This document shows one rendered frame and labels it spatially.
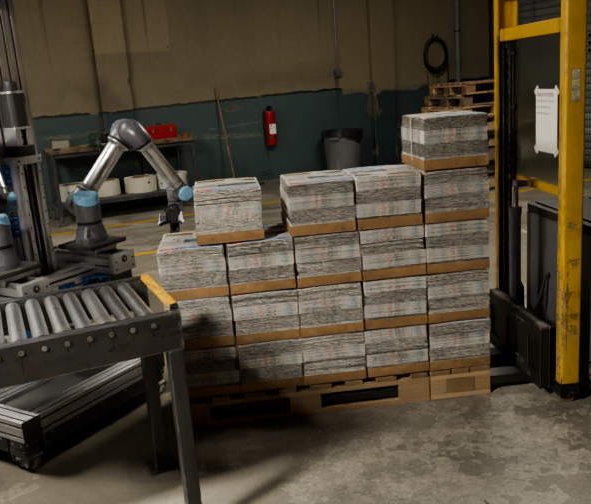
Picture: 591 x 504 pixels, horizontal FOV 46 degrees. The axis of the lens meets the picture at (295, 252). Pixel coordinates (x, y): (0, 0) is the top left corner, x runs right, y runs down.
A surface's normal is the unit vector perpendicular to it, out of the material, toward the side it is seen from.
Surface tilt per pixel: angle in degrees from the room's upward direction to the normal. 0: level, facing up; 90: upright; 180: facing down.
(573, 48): 90
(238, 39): 90
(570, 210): 90
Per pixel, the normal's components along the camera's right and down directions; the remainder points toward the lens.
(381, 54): 0.41, 0.18
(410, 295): 0.10, 0.22
